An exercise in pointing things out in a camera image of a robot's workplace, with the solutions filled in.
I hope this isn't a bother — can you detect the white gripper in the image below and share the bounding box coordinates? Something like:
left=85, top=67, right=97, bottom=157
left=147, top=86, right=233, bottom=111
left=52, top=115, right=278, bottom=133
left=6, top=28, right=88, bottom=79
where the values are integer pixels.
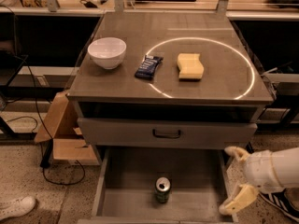
left=219, top=146, right=284, bottom=216

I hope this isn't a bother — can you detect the green soda can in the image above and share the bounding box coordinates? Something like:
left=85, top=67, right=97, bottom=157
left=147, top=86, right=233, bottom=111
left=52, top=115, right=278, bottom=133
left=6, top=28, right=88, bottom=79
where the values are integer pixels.
left=155, top=176, right=171, bottom=203

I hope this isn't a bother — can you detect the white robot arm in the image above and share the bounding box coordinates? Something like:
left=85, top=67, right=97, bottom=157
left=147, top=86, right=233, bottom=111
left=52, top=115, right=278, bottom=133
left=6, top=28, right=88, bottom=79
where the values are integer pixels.
left=219, top=147, right=299, bottom=221

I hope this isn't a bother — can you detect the grey drawer cabinet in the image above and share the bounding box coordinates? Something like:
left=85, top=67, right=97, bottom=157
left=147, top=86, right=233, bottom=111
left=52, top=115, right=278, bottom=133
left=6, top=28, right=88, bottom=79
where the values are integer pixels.
left=66, top=10, right=275, bottom=224

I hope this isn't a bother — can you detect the open middle drawer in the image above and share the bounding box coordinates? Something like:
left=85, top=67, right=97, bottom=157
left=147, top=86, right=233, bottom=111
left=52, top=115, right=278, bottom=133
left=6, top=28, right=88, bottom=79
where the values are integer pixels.
left=78, top=147, right=238, bottom=224

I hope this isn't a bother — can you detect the closed top drawer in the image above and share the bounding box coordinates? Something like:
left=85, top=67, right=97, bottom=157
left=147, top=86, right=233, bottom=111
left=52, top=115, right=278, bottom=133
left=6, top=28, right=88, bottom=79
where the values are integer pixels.
left=78, top=118, right=257, bottom=149

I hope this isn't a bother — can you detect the black striped sneaker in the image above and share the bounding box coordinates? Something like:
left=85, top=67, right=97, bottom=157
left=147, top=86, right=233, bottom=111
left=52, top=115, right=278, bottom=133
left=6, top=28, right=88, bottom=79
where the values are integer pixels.
left=260, top=189, right=299, bottom=223

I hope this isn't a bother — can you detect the yellow sponge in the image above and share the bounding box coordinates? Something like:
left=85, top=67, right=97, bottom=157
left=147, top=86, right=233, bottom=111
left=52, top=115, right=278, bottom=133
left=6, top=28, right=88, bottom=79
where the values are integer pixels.
left=177, top=53, right=204, bottom=80

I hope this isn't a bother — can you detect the blue snack bar wrapper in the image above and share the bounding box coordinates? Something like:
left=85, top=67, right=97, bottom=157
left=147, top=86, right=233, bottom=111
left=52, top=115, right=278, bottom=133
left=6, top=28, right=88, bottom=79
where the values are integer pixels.
left=135, top=55, right=164, bottom=80

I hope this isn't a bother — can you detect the brown cardboard box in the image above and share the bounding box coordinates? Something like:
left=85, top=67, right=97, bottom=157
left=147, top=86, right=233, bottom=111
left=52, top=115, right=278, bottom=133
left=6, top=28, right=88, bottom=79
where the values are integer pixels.
left=35, top=91, right=100, bottom=165

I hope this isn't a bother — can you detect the white ceramic bowl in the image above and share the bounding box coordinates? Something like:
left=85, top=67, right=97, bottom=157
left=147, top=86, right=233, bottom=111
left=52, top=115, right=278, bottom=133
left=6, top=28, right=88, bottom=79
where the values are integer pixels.
left=88, top=37, right=127, bottom=69

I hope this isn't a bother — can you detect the white sneaker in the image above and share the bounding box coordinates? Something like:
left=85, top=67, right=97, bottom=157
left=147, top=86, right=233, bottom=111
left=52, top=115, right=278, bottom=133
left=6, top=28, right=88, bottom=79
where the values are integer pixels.
left=0, top=196, right=36, bottom=220

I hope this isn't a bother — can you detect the black drawer handle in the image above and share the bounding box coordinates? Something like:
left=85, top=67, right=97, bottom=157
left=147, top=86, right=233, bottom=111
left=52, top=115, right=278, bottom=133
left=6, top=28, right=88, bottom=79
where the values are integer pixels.
left=152, top=129, right=181, bottom=139

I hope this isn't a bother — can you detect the black floor cable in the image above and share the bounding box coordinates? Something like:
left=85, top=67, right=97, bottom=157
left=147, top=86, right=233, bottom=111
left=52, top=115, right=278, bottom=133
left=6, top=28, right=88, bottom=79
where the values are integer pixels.
left=0, top=4, right=86, bottom=187

